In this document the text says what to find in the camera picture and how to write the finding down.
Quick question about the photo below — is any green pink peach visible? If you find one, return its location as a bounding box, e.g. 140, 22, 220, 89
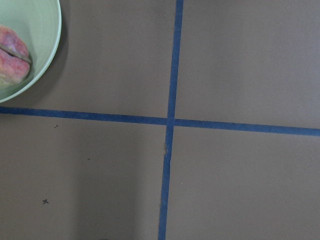
0, 25, 32, 86

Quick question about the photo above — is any light green plate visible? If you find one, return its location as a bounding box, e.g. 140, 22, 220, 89
0, 0, 62, 103

